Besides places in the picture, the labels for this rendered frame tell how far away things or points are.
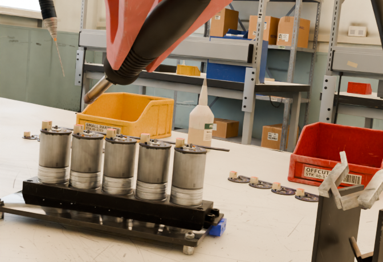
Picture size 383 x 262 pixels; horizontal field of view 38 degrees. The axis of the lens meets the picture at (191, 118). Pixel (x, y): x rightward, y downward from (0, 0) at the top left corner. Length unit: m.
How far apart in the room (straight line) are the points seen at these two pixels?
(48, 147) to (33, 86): 5.67
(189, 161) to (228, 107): 5.09
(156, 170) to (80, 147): 0.06
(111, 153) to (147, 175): 0.03
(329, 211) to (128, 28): 0.15
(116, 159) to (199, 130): 0.34
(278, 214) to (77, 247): 0.19
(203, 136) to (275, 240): 0.35
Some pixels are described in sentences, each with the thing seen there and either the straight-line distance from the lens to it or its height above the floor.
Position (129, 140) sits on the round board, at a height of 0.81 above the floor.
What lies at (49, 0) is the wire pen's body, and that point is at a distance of 0.44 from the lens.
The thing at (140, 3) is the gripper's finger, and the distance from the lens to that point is 0.30.
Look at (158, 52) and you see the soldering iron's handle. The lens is 0.32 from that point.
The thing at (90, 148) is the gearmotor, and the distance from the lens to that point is 0.43.
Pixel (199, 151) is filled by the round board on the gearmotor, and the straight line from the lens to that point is 0.40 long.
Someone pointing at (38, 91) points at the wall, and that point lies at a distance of 6.15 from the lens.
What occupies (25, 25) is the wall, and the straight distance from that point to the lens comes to 6.01.
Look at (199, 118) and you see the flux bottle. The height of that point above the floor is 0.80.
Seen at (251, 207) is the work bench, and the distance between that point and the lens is 0.51.
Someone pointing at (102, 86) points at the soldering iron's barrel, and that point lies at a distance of 0.39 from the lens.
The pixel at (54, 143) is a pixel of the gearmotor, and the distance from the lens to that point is 0.44.
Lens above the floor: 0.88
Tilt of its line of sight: 7 degrees down
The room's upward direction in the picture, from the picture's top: 5 degrees clockwise
